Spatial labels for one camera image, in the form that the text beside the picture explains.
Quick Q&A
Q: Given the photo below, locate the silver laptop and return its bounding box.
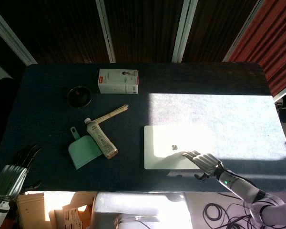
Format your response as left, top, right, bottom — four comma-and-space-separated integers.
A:
143, 125, 215, 170

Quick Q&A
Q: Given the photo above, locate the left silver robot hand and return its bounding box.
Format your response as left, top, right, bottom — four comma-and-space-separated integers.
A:
0, 144, 43, 200

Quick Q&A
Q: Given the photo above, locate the bamboo stick bundle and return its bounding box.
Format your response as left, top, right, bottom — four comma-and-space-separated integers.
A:
92, 104, 130, 125

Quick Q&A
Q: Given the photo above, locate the mint green dustpan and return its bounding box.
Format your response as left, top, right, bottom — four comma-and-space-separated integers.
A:
68, 126, 103, 170

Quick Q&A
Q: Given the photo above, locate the black metal bowl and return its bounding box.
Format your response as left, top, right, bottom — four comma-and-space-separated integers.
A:
66, 85, 92, 109

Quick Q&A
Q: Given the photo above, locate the black cup with handle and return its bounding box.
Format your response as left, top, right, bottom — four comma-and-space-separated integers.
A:
62, 86, 89, 106

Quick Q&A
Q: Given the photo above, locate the dark blue tablecloth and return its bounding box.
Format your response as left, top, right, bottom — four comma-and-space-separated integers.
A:
0, 62, 286, 193

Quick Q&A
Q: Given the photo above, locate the brown cardboard box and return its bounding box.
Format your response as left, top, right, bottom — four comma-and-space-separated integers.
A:
15, 192, 96, 229

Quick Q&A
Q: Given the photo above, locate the red curtain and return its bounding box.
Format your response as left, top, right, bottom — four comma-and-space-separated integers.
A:
228, 0, 286, 96

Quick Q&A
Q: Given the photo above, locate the white window frame post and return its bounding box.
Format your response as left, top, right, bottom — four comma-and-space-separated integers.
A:
172, 0, 198, 63
95, 0, 117, 63
0, 9, 38, 66
223, 0, 264, 62

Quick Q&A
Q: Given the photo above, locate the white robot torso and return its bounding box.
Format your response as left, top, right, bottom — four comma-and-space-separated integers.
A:
90, 192, 193, 229

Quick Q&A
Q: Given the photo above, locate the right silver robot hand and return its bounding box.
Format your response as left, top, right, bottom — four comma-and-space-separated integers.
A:
182, 150, 225, 181

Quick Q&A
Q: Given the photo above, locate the beige drink bottle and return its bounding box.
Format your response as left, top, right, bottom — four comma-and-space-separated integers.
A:
84, 117, 118, 160

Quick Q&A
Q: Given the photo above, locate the black cable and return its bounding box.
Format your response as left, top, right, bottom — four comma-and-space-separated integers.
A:
202, 192, 256, 229

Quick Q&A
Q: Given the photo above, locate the white cardboard product box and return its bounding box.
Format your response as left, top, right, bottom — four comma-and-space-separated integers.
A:
97, 68, 139, 94

